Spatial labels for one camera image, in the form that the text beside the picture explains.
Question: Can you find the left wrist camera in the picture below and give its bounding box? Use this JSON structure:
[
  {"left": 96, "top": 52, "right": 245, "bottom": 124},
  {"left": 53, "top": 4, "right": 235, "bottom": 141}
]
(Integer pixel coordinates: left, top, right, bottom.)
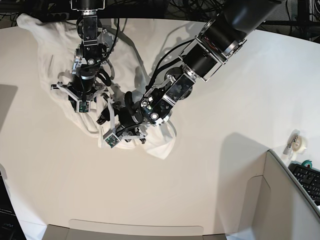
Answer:
[{"left": 103, "top": 131, "right": 121, "bottom": 148}]

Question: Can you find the green tape roll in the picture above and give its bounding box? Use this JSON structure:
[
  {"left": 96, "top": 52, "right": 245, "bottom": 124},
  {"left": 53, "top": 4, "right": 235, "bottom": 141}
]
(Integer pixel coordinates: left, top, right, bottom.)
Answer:
[{"left": 301, "top": 160, "right": 313, "bottom": 168}]

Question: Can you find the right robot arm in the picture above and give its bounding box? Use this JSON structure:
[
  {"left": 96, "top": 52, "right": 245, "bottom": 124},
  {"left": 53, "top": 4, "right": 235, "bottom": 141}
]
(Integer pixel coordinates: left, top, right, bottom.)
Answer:
[{"left": 51, "top": 0, "right": 114, "bottom": 111}]

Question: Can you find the black monitor corner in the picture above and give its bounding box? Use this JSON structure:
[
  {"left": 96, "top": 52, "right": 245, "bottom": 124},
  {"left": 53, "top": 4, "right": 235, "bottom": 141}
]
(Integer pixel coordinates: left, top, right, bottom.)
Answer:
[{"left": 0, "top": 165, "right": 26, "bottom": 240}]

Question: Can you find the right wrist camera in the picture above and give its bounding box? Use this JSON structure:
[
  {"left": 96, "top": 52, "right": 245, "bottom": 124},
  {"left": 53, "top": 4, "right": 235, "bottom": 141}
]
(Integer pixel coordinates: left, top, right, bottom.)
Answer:
[{"left": 75, "top": 100, "right": 91, "bottom": 113}]

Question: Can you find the beige cardboard box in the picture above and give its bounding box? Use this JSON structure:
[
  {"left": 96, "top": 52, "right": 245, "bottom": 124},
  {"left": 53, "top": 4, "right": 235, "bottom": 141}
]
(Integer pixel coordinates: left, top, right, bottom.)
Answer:
[{"left": 43, "top": 150, "right": 320, "bottom": 240}]

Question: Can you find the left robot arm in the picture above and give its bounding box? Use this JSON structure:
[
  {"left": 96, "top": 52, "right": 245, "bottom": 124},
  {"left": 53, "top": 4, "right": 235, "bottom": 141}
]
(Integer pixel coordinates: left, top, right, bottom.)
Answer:
[{"left": 103, "top": 0, "right": 282, "bottom": 148}]

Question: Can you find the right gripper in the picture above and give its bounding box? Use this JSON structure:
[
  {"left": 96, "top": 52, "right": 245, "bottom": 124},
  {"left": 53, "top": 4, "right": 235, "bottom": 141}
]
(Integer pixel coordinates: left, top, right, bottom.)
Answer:
[{"left": 50, "top": 75, "right": 107, "bottom": 102}]

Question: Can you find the clear tape dispenser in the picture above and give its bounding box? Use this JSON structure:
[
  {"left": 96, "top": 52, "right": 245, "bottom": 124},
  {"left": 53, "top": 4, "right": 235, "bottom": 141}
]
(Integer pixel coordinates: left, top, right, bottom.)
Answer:
[{"left": 282, "top": 129, "right": 308, "bottom": 161}]

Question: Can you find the black computer keyboard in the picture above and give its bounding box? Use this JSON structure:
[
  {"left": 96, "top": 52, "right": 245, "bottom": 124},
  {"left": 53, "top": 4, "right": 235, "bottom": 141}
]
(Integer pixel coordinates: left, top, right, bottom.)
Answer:
[{"left": 288, "top": 163, "right": 320, "bottom": 206}]

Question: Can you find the white printed t-shirt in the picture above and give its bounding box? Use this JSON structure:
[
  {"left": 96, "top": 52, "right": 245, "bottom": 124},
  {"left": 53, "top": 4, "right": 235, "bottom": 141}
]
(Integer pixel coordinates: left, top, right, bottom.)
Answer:
[{"left": 16, "top": 13, "right": 178, "bottom": 161}]

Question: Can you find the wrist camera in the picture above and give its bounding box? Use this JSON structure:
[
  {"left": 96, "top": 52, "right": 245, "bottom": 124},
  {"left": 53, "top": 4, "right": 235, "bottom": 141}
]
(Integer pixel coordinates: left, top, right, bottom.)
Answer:
[
  {"left": 103, "top": 131, "right": 121, "bottom": 148},
  {"left": 75, "top": 100, "right": 91, "bottom": 113}
]

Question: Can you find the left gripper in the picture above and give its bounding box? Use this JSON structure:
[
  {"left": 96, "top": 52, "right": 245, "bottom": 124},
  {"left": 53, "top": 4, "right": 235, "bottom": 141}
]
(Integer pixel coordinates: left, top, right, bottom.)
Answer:
[{"left": 96, "top": 92, "right": 147, "bottom": 143}]

